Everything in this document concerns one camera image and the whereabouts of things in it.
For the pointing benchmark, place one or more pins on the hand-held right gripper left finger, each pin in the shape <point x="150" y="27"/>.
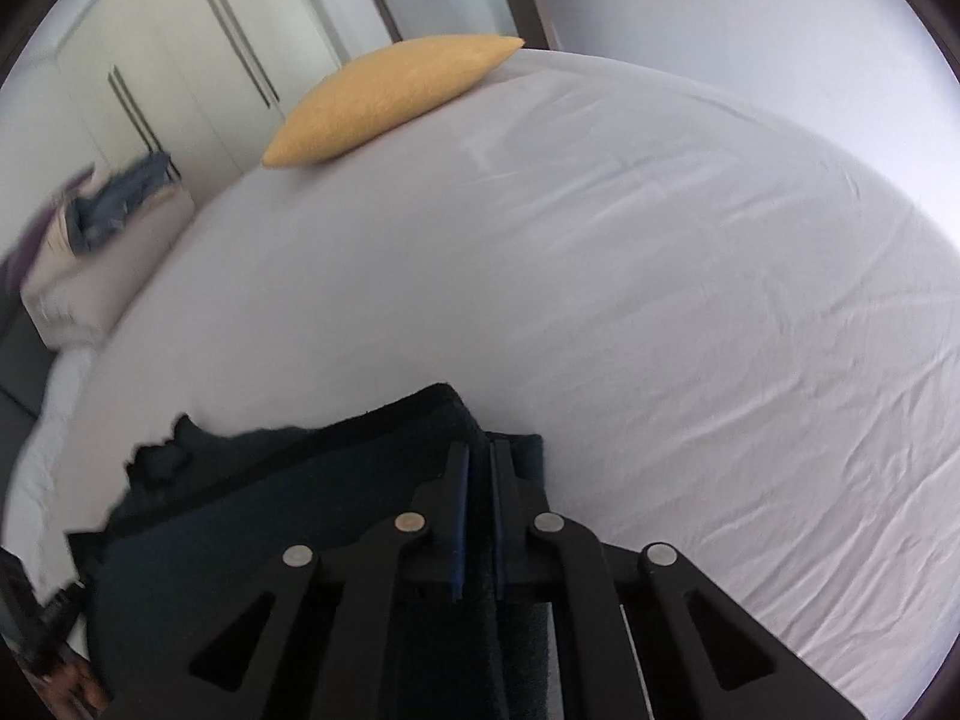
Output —
<point x="459" y="532"/>

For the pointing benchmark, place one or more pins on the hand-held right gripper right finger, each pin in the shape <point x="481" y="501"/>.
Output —
<point x="499" y="532"/>

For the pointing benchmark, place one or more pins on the dark green sweater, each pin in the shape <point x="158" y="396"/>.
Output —
<point x="247" y="495"/>

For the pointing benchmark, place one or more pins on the person's left hand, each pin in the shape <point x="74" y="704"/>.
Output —
<point x="79" y="686"/>

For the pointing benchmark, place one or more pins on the white pillow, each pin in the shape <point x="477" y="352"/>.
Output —
<point x="45" y="450"/>

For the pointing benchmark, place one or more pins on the dark grey padded headboard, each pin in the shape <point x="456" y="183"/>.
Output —
<point x="15" y="367"/>

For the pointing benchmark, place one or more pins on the bed with white sheet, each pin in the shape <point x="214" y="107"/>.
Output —
<point x="600" y="277"/>

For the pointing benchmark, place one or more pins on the folded beige duvet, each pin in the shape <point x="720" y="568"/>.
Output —
<point x="105" y="285"/>

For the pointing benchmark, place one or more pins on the blue grey folded blanket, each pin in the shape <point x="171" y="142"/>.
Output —
<point x="120" y="195"/>

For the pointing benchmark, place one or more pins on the yellow pillow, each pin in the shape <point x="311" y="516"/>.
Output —
<point x="390" y="97"/>

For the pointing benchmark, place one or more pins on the cream wardrobe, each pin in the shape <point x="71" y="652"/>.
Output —
<point x="172" y="52"/>

